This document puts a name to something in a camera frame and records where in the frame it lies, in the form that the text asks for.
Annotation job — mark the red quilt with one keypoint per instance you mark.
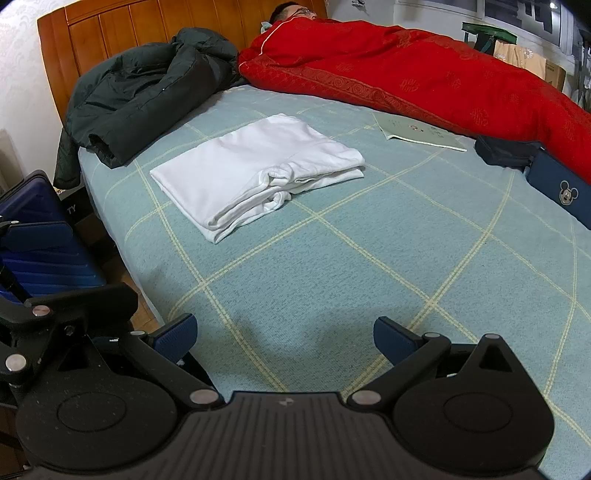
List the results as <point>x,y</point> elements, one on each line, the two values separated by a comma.
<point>415,78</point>

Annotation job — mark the pale green booklet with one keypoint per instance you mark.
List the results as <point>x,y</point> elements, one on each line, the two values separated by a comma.
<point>415,131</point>

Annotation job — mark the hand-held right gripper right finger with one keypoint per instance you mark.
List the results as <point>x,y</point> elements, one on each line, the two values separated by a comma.
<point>392,339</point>

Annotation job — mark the navy pouch with mouse print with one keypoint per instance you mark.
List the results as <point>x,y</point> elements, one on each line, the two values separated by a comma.
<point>545,173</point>

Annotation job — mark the green stool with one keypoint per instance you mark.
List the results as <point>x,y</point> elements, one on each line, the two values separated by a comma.
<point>485,32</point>

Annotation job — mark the dark green jacket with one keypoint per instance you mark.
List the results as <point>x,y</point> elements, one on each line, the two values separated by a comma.
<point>138,87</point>

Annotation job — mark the wooden headboard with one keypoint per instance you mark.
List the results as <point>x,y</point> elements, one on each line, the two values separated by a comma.
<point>138,23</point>

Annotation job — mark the white printed sweatshirt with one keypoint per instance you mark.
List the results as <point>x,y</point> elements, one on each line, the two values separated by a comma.
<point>258,161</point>

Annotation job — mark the cardboard boxes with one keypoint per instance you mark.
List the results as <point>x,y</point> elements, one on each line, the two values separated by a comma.
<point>526,62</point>

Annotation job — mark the blue suitcase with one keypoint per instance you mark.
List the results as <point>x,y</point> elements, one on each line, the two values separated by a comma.
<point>46,258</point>

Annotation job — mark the dark zip pouch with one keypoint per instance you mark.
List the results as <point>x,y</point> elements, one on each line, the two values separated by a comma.
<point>503,154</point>

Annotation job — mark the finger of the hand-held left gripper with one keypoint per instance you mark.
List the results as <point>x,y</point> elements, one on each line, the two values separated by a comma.
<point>69,309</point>

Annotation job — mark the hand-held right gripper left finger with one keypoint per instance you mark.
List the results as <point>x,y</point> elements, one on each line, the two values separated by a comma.
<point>178,334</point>

